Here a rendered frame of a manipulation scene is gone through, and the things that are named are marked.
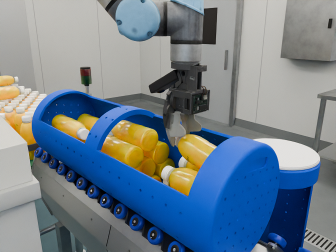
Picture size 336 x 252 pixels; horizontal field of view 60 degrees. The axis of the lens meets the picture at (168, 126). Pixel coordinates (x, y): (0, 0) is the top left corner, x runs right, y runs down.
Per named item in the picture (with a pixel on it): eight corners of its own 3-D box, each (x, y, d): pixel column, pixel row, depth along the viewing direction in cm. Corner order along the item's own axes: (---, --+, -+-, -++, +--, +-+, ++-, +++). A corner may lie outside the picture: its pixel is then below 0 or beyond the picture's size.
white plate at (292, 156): (228, 154, 104) (227, 158, 105) (312, 175, 89) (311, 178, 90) (254, 133, 126) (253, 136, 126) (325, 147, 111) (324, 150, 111)
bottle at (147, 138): (140, 133, 82) (104, 120, 94) (142, 155, 84) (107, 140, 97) (158, 126, 86) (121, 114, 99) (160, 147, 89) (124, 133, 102)
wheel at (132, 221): (143, 220, 77) (148, 222, 78) (135, 209, 80) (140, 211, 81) (133, 233, 77) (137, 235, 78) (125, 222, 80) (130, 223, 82)
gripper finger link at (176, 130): (178, 152, 70) (184, 115, 69) (161, 146, 74) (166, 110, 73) (187, 151, 72) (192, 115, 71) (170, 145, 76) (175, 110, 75)
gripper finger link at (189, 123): (198, 147, 75) (195, 114, 71) (181, 141, 79) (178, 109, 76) (205, 142, 77) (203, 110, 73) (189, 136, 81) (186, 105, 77)
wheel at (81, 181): (86, 181, 97) (90, 182, 99) (81, 173, 100) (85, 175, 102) (77, 191, 97) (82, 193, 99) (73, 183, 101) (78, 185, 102)
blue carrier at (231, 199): (200, 293, 56) (222, 152, 51) (29, 159, 116) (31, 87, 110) (268, 243, 76) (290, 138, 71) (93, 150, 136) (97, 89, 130)
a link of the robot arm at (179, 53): (163, 43, 68) (186, 43, 74) (163, 63, 70) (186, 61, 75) (187, 44, 63) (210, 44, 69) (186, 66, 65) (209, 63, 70)
